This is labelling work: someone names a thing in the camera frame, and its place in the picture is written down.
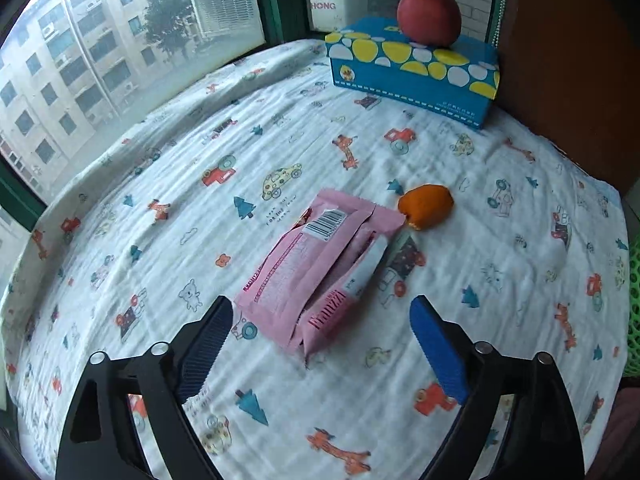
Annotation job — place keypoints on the apartment building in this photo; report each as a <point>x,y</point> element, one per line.
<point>65,70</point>

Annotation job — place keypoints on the blue dotted tissue box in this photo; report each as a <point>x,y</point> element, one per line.
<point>410,75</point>

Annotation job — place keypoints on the orange peel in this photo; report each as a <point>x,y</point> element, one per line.
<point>427,205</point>

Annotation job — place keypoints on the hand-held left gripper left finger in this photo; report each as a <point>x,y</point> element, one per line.
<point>205,355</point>

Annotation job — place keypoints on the tree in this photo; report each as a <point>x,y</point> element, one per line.
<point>170,20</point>

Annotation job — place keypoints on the green window frame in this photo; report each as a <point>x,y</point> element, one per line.
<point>280,0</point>

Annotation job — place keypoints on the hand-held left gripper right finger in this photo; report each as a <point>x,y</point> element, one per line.
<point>440,352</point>

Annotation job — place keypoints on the pink snack packet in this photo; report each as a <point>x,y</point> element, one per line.
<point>310,280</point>

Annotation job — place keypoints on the white printed blanket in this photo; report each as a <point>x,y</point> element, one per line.
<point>175,240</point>

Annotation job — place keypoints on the brown wooden cabinet panel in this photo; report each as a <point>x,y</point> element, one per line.
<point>575,70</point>

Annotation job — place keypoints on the red apple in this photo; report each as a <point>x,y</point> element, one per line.
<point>429,16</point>

